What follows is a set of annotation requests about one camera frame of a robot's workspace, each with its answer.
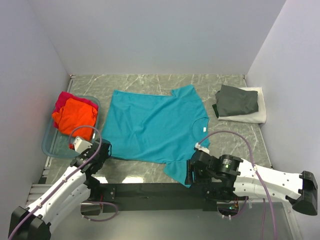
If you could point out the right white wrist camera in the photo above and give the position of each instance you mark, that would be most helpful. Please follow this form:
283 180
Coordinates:
202 147

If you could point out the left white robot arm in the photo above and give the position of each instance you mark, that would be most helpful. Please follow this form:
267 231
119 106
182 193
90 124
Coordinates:
77 185

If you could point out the folded dark grey t-shirt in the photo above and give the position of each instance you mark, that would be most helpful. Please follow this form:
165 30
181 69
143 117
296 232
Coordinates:
233 101

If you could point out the orange t-shirt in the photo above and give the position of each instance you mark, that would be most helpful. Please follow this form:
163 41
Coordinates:
74 114

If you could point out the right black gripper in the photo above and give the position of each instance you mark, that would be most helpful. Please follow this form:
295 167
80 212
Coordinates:
189 169

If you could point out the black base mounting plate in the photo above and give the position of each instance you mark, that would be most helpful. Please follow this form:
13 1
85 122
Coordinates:
163 196

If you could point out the teal t-shirt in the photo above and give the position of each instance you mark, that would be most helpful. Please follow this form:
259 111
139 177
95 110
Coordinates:
161 129

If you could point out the translucent blue plastic basin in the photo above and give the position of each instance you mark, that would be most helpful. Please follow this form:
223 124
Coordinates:
56 144

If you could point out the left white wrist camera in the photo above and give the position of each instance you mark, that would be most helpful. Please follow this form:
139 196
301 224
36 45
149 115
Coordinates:
79 145

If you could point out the magenta t-shirt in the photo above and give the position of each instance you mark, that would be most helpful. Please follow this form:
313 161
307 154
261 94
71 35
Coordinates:
64 96

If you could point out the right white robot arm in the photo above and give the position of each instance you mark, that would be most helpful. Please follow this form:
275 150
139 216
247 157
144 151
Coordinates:
227 178

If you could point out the folded white t-shirt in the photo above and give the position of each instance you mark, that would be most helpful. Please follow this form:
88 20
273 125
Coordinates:
259 117

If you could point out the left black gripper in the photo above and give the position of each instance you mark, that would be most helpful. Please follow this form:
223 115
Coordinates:
105 156

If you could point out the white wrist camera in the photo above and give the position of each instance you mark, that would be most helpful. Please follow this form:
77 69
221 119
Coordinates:
202 147
79 145

